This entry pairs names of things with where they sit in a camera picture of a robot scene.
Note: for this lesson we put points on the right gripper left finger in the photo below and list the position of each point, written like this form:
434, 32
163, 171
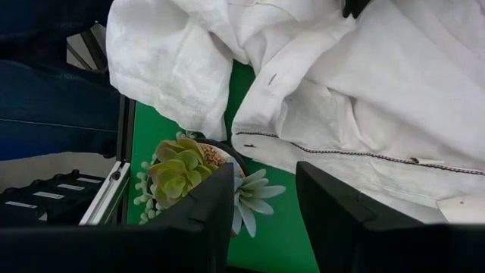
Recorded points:
182, 242

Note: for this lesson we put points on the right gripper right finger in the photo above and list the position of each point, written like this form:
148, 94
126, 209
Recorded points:
379, 242

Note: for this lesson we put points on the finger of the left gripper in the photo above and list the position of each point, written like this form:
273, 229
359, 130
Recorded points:
355, 7

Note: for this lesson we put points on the white linen shirt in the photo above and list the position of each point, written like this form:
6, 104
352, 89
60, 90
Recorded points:
360, 95

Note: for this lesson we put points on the green table mat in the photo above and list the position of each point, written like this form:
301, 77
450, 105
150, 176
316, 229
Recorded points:
280, 242

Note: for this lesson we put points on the black device with white labels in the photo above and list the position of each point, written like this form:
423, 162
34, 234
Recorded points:
45, 197

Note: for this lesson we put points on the dark blue fabric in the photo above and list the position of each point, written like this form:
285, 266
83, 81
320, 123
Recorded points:
49, 106

